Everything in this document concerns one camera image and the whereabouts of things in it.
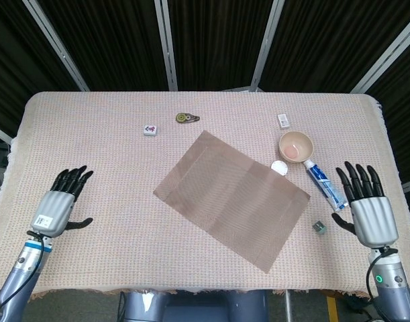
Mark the blue white toothpaste tube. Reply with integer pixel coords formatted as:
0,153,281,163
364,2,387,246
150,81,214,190
303,158,349,213

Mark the blue-grey robot torso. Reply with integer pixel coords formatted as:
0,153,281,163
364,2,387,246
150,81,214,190
119,290,269,322

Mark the grey metal table leg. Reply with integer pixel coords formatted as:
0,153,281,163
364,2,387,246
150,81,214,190
283,290,293,322

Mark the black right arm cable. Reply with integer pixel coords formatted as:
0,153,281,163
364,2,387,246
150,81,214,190
365,247,399,301

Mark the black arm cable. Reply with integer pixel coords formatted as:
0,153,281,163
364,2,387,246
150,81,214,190
365,247,399,301
0,231,47,315

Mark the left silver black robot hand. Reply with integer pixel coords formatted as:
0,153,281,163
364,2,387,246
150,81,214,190
30,164,95,237

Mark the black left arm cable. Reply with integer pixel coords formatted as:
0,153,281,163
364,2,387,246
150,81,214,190
0,231,47,315

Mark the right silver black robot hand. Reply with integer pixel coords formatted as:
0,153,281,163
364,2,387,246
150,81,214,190
331,160,399,250

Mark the green correction tape dispenser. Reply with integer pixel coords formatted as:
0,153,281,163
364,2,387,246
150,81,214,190
175,112,201,125

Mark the beige pink bowl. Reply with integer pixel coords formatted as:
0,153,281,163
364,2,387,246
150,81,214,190
278,130,315,164

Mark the beige woven tablecloth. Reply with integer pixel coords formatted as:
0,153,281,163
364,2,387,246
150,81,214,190
0,91,410,301

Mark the white round lid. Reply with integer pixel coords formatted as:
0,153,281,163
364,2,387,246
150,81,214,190
270,160,289,176

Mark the brown woven placemat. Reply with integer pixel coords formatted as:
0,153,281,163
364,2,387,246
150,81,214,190
153,129,311,274

